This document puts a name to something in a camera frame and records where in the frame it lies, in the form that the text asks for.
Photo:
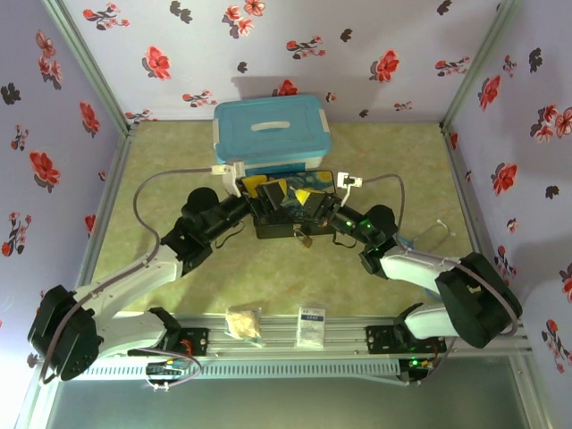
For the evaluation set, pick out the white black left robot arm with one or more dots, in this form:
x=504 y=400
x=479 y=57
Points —
x=134 y=273

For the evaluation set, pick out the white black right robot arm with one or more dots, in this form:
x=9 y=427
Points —
x=413 y=264

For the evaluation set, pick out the blue lidded plastic storage box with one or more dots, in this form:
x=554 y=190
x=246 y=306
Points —
x=268 y=129

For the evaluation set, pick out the clear plastic packet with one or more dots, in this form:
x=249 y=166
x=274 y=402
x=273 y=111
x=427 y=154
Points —
x=435 y=234

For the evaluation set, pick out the white blue paper packet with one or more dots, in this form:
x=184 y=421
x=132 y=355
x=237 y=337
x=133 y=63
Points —
x=311 y=326

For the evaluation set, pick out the clear bag with beige contents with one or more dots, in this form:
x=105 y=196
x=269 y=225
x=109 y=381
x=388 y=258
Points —
x=243 y=325

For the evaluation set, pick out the small green circuit board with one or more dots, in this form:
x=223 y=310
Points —
x=164 y=370

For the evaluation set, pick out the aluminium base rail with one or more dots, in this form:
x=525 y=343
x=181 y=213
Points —
x=277 y=353

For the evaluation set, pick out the aluminium frame post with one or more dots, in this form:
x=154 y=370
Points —
x=478 y=62
x=89 y=67

